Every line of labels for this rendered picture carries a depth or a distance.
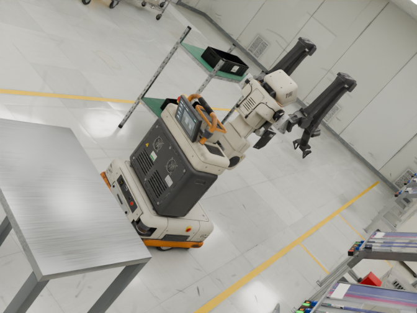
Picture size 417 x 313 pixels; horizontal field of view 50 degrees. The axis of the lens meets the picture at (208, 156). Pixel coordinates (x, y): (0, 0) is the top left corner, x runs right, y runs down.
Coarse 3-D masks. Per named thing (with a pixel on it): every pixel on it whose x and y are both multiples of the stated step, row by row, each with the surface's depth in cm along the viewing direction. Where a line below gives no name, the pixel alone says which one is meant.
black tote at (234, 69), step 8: (208, 48) 377; (216, 48) 389; (208, 56) 377; (216, 56) 374; (224, 56) 409; (232, 56) 420; (208, 64) 378; (216, 64) 374; (224, 64) 382; (232, 64) 393; (240, 64) 405; (232, 72) 404; (240, 72) 416
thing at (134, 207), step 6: (120, 168) 301; (114, 174) 303; (120, 174) 299; (120, 180) 298; (126, 180) 294; (120, 186) 297; (126, 186) 293; (126, 192) 292; (132, 192) 288; (126, 198) 290; (132, 198) 287; (132, 204) 285; (138, 204) 282; (132, 210) 284; (138, 210) 280; (138, 216) 279
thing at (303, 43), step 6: (300, 42) 305; (306, 42) 302; (312, 42) 310; (294, 48) 307; (300, 48) 306; (288, 54) 308; (294, 54) 307; (282, 60) 310; (288, 60) 309; (276, 66) 311; (282, 66) 310; (264, 72) 317; (270, 72) 313
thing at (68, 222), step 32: (0, 128) 164; (32, 128) 176; (64, 128) 191; (0, 160) 151; (32, 160) 161; (64, 160) 173; (0, 192) 141; (32, 192) 149; (64, 192) 159; (96, 192) 171; (32, 224) 138; (64, 224) 146; (96, 224) 156; (128, 224) 168; (32, 256) 129; (64, 256) 136; (96, 256) 144; (128, 256) 154; (32, 288) 128
